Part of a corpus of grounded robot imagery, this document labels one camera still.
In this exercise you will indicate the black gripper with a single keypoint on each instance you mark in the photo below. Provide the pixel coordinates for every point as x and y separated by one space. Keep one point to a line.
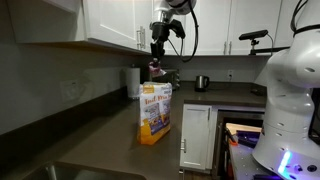
159 33

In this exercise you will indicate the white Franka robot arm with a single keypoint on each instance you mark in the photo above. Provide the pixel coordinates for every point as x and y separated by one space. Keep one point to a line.
290 100

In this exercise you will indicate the large white orange snack package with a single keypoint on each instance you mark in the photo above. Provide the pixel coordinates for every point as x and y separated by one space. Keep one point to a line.
155 116

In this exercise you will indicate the silver toaster oven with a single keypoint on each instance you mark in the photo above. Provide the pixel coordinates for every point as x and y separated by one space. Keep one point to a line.
171 78

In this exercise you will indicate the white paper towel roll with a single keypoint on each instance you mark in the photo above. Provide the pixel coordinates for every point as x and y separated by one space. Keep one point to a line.
133 83

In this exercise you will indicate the steel electric kettle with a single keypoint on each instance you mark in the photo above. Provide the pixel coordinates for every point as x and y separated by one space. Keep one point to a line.
201 83

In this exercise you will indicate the white upper cabinets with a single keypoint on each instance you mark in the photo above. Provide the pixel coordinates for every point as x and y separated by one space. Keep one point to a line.
110 20

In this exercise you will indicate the white lower cabinet door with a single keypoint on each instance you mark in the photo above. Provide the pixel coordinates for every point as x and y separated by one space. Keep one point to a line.
196 136

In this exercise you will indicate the orange black clamp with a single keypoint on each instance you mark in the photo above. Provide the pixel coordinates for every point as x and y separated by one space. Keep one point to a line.
231 138

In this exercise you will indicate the wooden table top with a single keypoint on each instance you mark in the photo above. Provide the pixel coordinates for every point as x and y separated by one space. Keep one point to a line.
243 127

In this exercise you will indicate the steel kitchen sink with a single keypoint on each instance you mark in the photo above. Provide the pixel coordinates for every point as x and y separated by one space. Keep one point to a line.
100 175

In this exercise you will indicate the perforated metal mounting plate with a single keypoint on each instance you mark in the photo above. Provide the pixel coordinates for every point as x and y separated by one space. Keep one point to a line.
243 161

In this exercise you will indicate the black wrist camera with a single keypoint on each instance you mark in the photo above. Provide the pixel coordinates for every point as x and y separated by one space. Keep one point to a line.
177 28

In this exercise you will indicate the white wall outlet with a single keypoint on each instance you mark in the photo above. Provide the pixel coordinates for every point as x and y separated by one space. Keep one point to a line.
230 74

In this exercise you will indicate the black camera bar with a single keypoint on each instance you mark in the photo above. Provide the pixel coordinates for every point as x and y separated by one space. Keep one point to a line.
253 35

